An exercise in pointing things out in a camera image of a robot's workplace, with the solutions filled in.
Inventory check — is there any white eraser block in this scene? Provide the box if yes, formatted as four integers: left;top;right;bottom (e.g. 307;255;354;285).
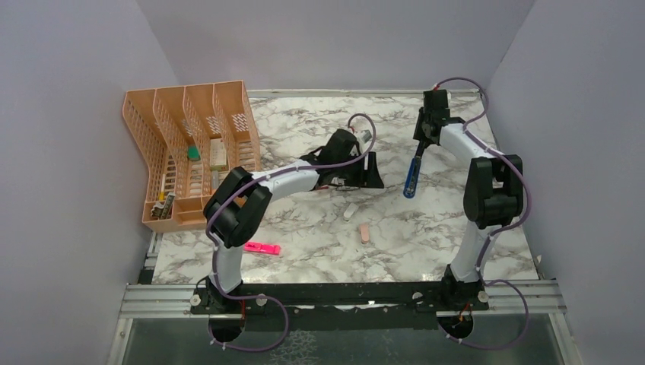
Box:
342;203;359;221

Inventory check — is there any green eraser in organizer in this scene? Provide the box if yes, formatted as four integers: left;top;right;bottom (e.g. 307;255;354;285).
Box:
187;145;200;161

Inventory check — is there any orange plastic desk organizer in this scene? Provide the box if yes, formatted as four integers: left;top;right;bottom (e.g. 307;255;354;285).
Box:
122;81;262;233

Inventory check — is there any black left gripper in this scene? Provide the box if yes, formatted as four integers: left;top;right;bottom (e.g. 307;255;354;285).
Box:
334;151;383;189

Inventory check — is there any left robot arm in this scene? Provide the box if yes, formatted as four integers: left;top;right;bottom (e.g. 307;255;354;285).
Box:
203;129;384;313

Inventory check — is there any pink highlighter marker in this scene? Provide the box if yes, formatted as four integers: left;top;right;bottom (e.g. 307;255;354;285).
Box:
244;241;281;256

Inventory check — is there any white paper card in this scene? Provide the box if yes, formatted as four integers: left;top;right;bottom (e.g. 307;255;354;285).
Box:
209;138;228;171

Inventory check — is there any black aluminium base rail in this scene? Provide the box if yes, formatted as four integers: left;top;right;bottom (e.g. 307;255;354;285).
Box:
119;280;567;319

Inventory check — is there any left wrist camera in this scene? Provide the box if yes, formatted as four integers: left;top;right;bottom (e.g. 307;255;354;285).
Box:
355;130;373;144

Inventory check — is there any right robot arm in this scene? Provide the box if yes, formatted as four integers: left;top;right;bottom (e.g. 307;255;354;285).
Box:
403;88;524;309

